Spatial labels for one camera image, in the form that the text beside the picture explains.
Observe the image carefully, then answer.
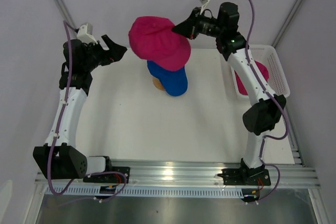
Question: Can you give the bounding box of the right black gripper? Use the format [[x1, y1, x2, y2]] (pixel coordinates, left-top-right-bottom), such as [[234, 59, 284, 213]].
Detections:
[[172, 7, 224, 40]]

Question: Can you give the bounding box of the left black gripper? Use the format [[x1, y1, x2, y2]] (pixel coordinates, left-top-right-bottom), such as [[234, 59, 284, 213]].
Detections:
[[82, 35, 127, 72]]

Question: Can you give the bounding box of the pink cap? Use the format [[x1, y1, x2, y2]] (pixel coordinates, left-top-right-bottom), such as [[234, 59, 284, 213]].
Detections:
[[128, 16, 191, 71], [234, 61, 269, 96]]

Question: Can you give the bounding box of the blue cap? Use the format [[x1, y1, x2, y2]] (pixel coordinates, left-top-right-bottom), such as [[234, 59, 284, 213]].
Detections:
[[147, 61, 188, 97]]

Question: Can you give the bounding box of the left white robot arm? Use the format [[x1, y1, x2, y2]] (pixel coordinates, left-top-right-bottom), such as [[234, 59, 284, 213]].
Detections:
[[33, 35, 127, 183]]

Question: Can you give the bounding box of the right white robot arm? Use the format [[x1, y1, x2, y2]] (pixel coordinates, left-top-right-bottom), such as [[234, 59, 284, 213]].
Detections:
[[172, 2, 286, 185]]

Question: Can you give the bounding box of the wooden hat stand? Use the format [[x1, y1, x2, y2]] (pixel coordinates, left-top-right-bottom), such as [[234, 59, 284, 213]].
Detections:
[[152, 77, 165, 91]]

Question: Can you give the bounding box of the white plastic basket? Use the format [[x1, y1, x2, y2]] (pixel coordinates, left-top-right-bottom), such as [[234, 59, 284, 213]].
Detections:
[[229, 44, 291, 101]]

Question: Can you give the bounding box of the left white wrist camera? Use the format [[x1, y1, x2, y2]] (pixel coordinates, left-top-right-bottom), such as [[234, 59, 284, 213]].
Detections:
[[77, 23, 98, 44]]

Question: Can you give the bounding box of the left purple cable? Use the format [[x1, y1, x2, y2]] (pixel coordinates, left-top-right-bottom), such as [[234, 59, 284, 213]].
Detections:
[[46, 20, 129, 204]]

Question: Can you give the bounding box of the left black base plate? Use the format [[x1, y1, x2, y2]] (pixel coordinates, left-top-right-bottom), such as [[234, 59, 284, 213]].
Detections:
[[83, 166, 131, 184]]

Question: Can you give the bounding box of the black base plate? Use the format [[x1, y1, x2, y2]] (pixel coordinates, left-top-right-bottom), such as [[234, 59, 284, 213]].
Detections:
[[83, 166, 131, 184], [217, 167, 271, 186]]

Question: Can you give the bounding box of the right aluminium frame post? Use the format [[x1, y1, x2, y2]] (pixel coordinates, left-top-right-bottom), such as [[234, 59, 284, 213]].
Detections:
[[271, 0, 305, 48]]

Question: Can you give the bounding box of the aluminium rail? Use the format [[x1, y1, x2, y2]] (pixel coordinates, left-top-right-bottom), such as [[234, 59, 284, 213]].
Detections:
[[34, 157, 321, 188]]

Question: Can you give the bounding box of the white slotted cable duct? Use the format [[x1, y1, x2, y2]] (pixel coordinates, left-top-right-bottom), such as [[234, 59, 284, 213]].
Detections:
[[46, 186, 260, 198]]

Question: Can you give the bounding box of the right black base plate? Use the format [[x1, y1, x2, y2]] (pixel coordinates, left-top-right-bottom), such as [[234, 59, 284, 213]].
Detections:
[[217, 167, 271, 186]]

